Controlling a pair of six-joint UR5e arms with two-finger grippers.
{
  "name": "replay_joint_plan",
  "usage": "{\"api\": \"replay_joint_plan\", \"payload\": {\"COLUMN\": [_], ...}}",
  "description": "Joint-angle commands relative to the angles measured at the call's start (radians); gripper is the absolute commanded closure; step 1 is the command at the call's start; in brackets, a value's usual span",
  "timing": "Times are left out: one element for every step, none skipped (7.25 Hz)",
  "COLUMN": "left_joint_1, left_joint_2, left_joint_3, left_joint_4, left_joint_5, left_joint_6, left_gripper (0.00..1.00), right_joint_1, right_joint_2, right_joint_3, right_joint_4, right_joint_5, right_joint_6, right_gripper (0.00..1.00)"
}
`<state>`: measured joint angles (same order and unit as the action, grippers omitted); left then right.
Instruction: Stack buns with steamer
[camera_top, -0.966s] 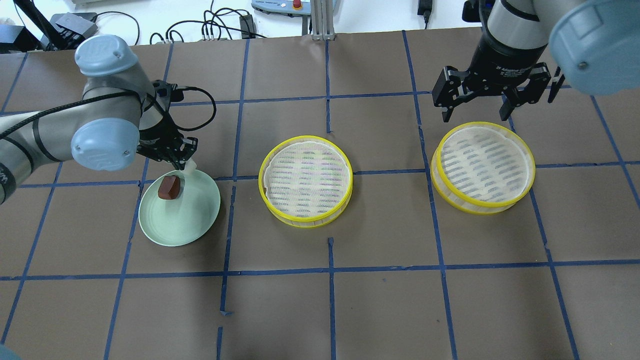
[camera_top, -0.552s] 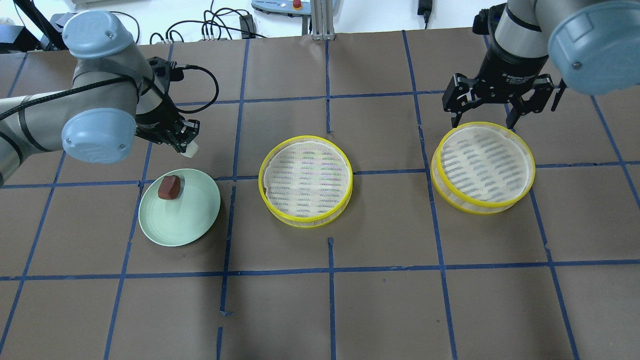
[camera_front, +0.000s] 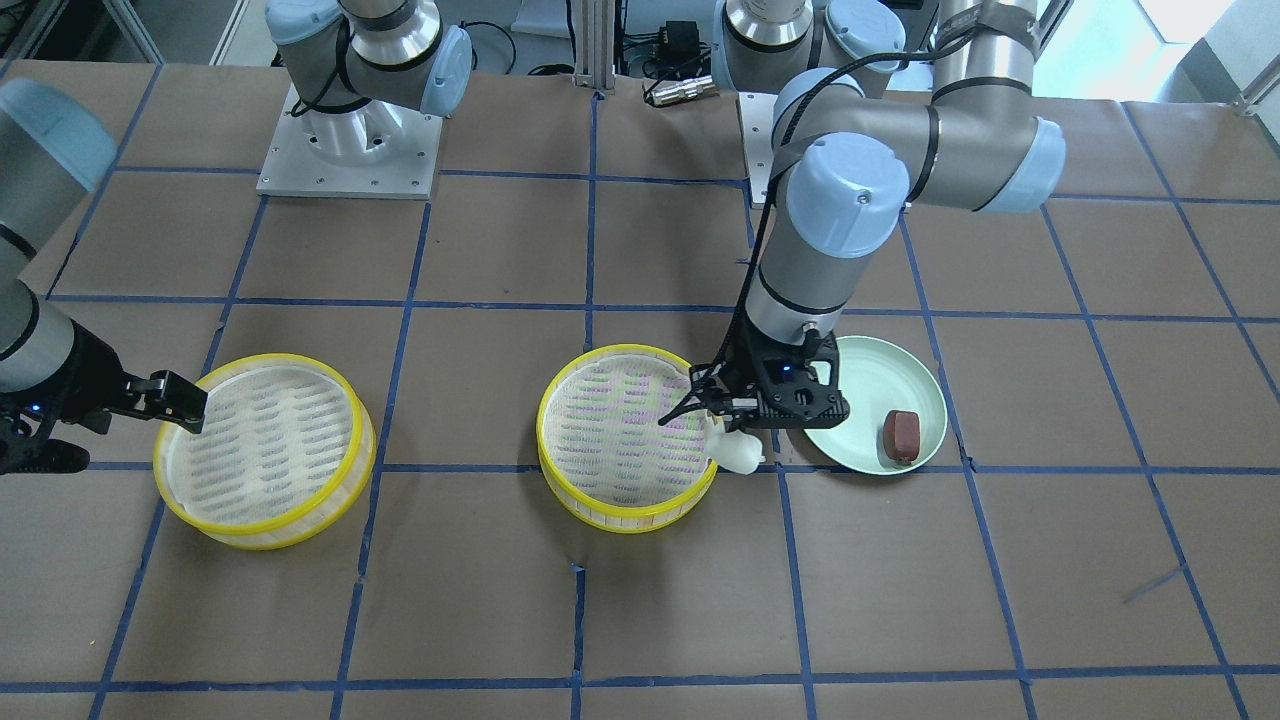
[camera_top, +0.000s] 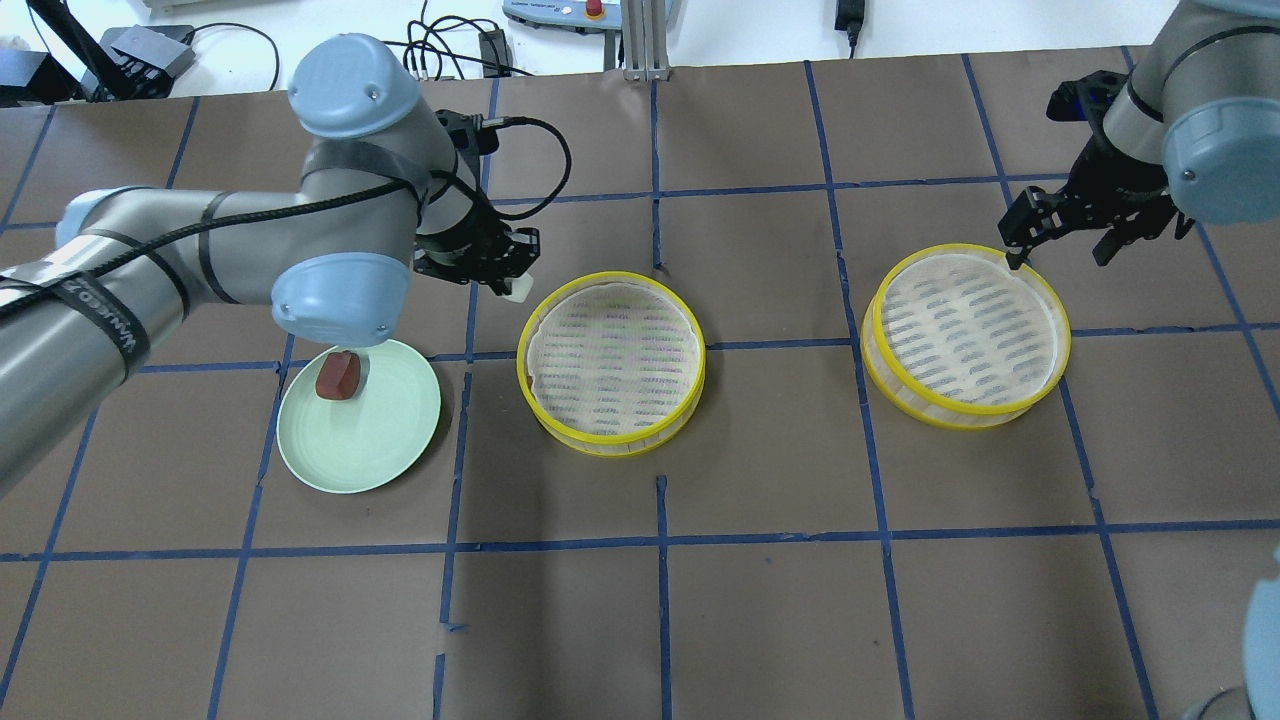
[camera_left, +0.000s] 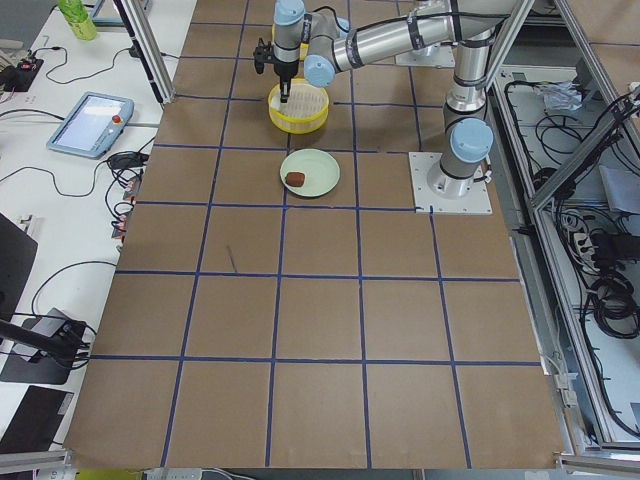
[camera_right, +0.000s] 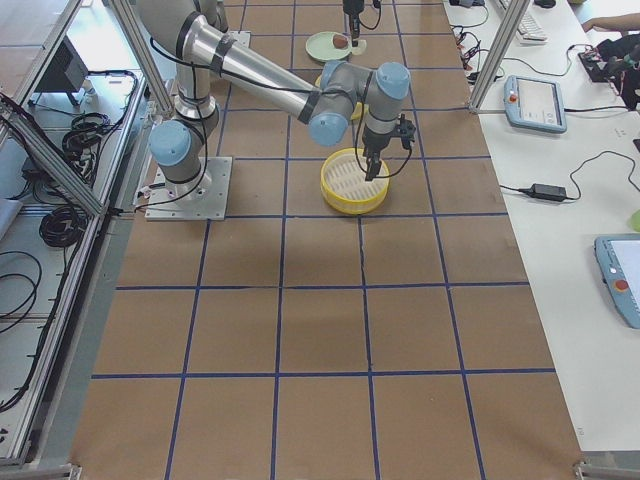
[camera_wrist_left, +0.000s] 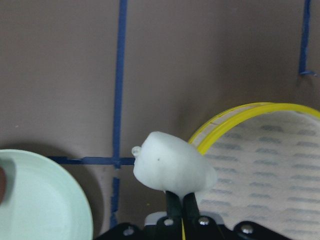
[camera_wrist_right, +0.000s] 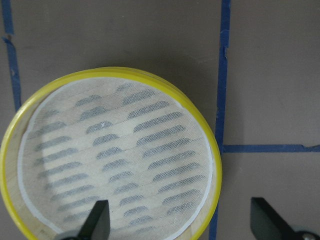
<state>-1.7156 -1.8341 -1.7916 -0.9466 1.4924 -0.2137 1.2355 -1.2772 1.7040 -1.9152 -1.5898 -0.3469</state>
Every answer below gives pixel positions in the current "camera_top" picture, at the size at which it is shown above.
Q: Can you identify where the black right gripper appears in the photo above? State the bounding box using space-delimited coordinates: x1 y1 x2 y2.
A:
998 135 1196 272

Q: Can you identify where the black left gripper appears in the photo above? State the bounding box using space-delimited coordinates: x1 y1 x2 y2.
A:
413 170 541 288

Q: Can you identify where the white bun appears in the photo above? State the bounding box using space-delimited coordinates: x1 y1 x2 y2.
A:
503 273 534 304

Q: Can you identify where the yellow steamer tray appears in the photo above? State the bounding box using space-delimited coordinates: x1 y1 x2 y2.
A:
860 243 1073 430
516 272 707 457

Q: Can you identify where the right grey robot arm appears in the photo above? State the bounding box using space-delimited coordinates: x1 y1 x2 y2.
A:
998 1 1279 269

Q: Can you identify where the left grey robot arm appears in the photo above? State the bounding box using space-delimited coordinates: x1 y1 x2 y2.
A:
1 33 541 492

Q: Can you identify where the brown bun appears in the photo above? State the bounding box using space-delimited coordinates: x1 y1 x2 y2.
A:
314 350 364 401

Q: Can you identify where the light green round plate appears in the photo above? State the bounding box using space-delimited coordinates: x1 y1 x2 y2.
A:
275 340 442 495

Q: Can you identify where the teach pendant tablet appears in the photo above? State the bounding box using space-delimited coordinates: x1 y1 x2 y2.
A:
500 0 623 35

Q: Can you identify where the black power adapter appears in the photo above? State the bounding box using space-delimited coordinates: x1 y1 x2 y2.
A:
835 0 867 56

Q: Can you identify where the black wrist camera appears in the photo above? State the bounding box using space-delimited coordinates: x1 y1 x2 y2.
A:
435 109 500 158

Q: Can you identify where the black cable bundle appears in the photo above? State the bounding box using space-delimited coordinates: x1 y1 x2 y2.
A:
385 0 536 81

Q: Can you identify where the aluminium frame post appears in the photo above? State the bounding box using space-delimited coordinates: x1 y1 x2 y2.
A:
620 0 675 82

